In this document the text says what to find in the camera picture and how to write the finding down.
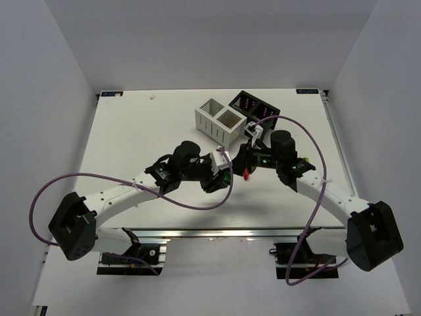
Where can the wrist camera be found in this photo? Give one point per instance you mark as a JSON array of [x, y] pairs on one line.
[[219, 159], [253, 130]]

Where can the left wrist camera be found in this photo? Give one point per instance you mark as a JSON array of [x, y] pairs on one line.
[[219, 159]]

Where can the red curved lego brick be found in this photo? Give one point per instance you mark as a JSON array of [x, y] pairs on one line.
[[246, 174]]

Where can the aluminium table rail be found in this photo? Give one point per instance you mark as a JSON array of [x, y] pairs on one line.
[[150, 235]]

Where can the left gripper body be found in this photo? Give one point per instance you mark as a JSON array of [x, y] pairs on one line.
[[212, 182]]

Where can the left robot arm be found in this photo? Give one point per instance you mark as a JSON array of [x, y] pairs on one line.
[[78, 224]]

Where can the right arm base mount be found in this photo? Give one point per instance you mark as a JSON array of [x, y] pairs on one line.
[[304, 263]]

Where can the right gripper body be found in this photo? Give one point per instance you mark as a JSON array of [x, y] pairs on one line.
[[242, 161]]

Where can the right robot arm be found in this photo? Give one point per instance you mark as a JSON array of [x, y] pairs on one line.
[[370, 234]]

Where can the left blue table label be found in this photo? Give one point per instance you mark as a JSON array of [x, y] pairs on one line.
[[112, 94]]

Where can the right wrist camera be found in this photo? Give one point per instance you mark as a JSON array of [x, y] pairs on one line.
[[253, 130]]

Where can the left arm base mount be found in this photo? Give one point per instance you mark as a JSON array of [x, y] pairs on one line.
[[122, 253]]

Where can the white slotted container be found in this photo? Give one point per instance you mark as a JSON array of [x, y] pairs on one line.
[[219, 122]]

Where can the green square lego brick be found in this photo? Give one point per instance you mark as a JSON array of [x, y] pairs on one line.
[[227, 177]]

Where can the black slotted container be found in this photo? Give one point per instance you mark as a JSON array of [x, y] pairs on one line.
[[253, 108]]

